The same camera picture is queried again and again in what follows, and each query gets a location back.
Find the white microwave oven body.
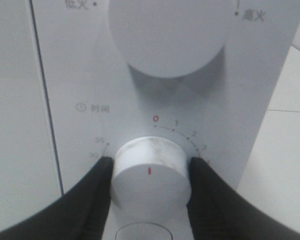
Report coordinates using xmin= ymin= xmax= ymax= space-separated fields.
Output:
xmin=31 ymin=0 xmax=300 ymax=240

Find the white control knob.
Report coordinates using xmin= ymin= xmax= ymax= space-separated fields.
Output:
xmin=110 ymin=136 xmax=191 ymax=218
xmin=107 ymin=0 xmax=235 ymax=78

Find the white microwave door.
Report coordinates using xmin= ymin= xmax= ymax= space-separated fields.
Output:
xmin=0 ymin=0 xmax=65 ymax=203

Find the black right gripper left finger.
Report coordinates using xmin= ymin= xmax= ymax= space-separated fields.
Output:
xmin=0 ymin=156 xmax=114 ymax=240

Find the round white door button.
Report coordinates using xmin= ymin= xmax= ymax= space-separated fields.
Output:
xmin=115 ymin=222 xmax=174 ymax=240

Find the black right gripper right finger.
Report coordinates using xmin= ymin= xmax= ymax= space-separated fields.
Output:
xmin=187 ymin=157 xmax=300 ymax=240

